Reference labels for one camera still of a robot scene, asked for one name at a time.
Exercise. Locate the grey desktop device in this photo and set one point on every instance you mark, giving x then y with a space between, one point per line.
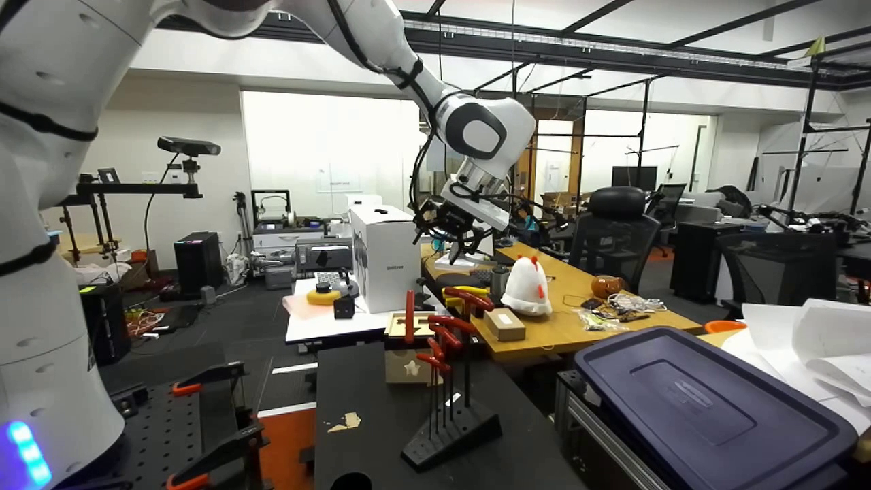
326 254

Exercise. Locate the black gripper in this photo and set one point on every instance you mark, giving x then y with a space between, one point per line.
449 220

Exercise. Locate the crumpled foil wrappers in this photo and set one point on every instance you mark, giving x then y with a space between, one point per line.
628 309

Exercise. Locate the small tan box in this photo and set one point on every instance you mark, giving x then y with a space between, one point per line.
505 326

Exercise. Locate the white cone-shaped bag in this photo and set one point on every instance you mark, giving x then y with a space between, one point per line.
524 290

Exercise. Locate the small black mount block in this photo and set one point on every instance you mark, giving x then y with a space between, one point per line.
345 303

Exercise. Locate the black clamp with orange grip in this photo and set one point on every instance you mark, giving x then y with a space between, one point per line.
222 454
213 376

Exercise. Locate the black computer tower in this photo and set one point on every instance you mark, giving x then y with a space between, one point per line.
198 263

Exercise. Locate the small wooden shape piece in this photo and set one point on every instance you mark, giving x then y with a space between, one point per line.
345 424

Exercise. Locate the brown ball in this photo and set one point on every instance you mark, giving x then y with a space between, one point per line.
607 288

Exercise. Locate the black mesh office chair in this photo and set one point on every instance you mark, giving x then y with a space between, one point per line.
780 269

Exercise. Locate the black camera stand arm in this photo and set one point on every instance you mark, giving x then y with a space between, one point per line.
136 190

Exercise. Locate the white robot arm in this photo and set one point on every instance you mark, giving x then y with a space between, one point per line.
56 226

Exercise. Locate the black camera on stand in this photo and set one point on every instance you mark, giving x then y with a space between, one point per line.
188 145

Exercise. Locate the white computer case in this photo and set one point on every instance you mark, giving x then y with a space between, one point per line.
384 263

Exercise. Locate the yellow tape roll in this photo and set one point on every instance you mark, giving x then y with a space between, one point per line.
323 297

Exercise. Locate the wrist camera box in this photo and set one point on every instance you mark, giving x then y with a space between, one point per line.
481 205

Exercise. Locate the black cabinet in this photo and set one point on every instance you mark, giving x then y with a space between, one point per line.
697 263

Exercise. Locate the wooden office desk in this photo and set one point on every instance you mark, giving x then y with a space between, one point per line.
561 333

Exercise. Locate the dark computer monitor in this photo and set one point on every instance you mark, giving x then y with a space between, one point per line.
635 179

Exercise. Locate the orange bowl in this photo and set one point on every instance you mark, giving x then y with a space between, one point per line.
726 326

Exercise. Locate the black frame 3D printer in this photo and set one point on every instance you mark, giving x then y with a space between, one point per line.
271 209

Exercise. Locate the navy plastic tote lid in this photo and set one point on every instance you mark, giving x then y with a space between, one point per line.
708 409

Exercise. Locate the small white table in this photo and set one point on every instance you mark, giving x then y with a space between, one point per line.
315 326

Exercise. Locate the black hex key stand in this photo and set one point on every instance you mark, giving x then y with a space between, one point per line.
454 439

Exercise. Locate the black office chair with headrest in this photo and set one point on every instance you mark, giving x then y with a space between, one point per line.
614 235

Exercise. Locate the black perforated breadboard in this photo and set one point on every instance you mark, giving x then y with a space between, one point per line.
154 437

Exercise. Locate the white paper sheets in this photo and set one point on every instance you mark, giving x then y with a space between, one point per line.
818 350

